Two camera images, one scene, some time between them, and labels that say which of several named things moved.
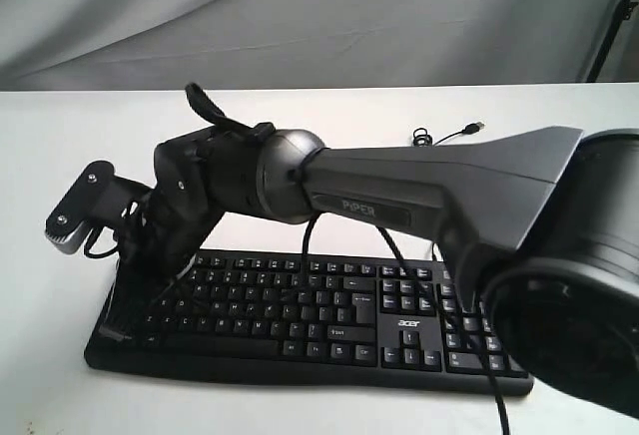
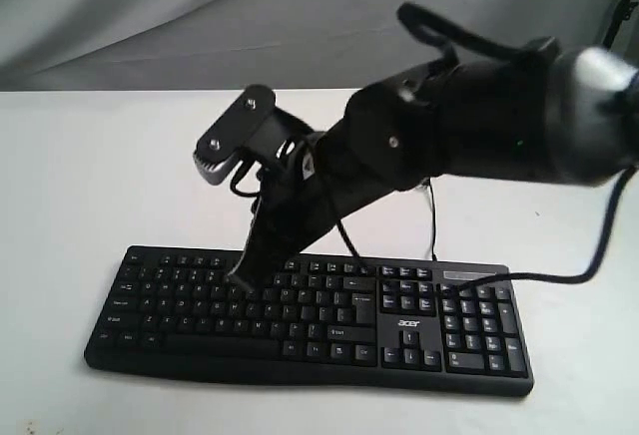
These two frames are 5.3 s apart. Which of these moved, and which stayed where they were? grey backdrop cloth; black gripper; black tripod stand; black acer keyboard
Moved: black gripper
Stayed: grey backdrop cloth; black acer keyboard; black tripod stand
